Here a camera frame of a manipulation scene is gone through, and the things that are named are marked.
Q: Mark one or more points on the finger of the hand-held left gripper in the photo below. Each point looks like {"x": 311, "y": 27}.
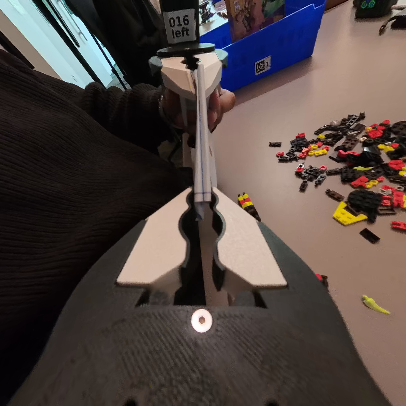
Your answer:
{"x": 177, "y": 77}
{"x": 211, "y": 74}

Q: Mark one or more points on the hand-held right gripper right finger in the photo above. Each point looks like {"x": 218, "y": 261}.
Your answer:
{"x": 250, "y": 253}

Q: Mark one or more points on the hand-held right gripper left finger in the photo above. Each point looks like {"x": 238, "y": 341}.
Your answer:
{"x": 152, "y": 253}

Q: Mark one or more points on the long black lego assembly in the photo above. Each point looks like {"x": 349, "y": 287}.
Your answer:
{"x": 249, "y": 206}

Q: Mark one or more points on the pale blue lego instruction booklet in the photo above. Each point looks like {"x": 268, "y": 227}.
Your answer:
{"x": 203, "y": 152}

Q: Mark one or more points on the pile of lego pieces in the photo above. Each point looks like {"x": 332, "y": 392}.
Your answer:
{"x": 364, "y": 203}

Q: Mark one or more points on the person's left forearm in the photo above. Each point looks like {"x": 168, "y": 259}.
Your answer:
{"x": 127, "y": 114}

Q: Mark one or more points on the printed cardboard lego box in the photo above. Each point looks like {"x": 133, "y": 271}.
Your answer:
{"x": 253, "y": 19}

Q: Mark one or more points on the red lego piece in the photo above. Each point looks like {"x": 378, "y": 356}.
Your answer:
{"x": 322, "y": 279}

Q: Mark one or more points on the yellow-green lego horn piece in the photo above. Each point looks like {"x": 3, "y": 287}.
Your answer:
{"x": 376, "y": 305}

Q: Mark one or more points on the person's left hand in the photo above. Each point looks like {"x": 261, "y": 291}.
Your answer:
{"x": 222, "y": 104}

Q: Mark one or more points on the blue plastic bin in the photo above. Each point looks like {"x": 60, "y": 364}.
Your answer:
{"x": 279, "y": 41}

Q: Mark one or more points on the black tripod stand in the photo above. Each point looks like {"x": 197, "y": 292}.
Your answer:
{"x": 95, "y": 74}

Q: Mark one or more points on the black device with green light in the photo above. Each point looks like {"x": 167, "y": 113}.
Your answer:
{"x": 374, "y": 11}

